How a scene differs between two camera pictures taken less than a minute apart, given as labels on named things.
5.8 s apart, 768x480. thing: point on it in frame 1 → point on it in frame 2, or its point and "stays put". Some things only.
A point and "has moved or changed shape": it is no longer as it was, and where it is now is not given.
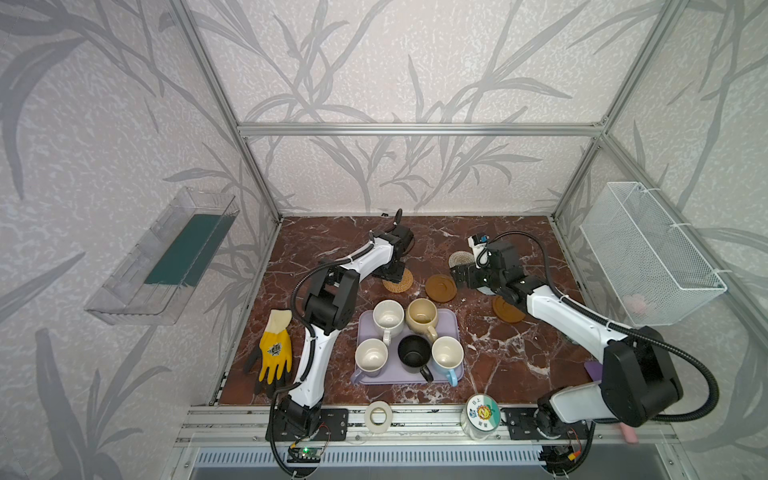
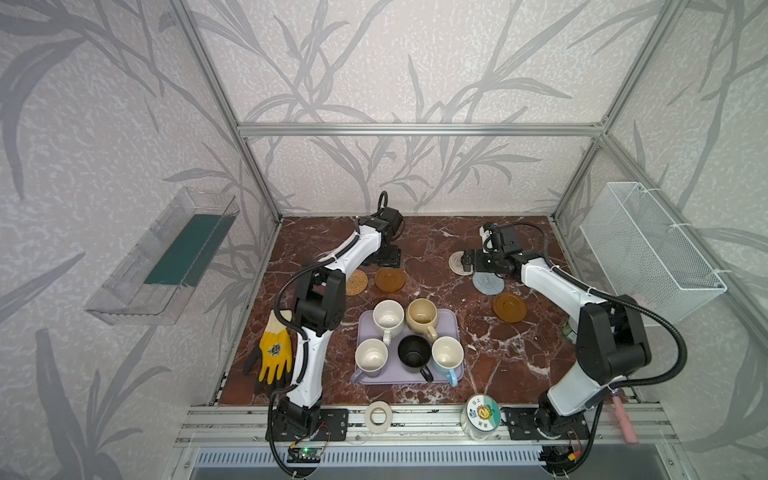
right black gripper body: (479, 277) → (483, 261)
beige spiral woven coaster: (460, 258) stays put
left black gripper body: (392, 272) → (386, 258)
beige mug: (421, 317) stays put
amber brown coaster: (506, 310) stays put
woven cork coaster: (403, 285) has moved or changed shape
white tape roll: (382, 428) stays put
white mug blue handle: (447, 356) stays put
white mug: (388, 318) stays put
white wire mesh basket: (658, 275) stays put
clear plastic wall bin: (151, 283) stays put
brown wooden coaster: (441, 288) has moved or changed shape
